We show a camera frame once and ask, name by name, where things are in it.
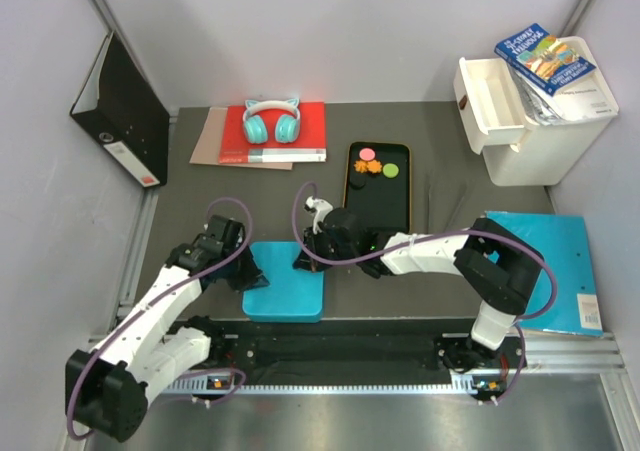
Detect blue paperback book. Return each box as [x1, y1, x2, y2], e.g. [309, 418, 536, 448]
[494, 23, 596, 96]

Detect pink round cookie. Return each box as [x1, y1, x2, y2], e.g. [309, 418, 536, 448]
[359, 148, 376, 161]

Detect black round cookie left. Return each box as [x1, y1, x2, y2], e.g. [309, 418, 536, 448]
[349, 173, 367, 190]

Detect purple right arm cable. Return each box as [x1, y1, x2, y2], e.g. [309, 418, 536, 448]
[291, 181, 557, 405]

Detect orange flower cookie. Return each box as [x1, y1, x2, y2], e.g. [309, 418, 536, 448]
[354, 160, 369, 173]
[367, 160, 383, 175]

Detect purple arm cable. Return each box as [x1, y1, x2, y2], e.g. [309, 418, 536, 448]
[66, 197, 254, 440]
[291, 181, 557, 405]

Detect teal cookie tin box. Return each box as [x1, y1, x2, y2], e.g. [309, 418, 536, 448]
[243, 306, 324, 323]

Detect blue folder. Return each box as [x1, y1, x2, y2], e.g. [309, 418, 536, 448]
[487, 211, 603, 337]

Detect grey cable duct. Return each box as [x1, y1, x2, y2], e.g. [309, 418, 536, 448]
[163, 374, 505, 396]

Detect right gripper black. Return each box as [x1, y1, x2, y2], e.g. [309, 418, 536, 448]
[295, 224, 359, 273]

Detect brown cardboard folder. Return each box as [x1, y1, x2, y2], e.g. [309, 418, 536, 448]
[189, 107, 293, 171]

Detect teal cat ear headphones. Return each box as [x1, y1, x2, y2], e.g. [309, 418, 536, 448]
[242, 98, 301, 145]

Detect red book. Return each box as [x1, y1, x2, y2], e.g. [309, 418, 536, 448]
[219, 98, 327, 165]

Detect green round cookie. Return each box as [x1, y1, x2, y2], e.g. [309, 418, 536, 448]
[382, 163, 399, 179]

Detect white drawer unit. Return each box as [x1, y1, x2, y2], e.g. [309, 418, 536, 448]
[453, 57, 619, 186]

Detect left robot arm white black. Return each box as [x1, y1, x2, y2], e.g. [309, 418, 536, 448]
[65, 215, 268, 442]

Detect white booklet stack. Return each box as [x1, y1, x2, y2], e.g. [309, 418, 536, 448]
[510, 70, 617, 126]

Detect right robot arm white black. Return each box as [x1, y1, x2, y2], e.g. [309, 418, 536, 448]
[293, 208, 544, 372]

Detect black ring binder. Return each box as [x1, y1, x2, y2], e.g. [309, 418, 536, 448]
[69, 32, 170, 188]

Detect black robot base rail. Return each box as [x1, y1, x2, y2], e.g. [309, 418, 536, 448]
[170, 316, 521, 387]

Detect teal tin lid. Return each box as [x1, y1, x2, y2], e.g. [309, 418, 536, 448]
[242, 241, 324, 311]

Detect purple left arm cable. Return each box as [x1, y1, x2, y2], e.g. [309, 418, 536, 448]
[66, 197, 254, 440]

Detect black cookie tray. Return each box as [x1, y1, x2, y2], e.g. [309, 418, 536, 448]
[343, 141, 412, 233]

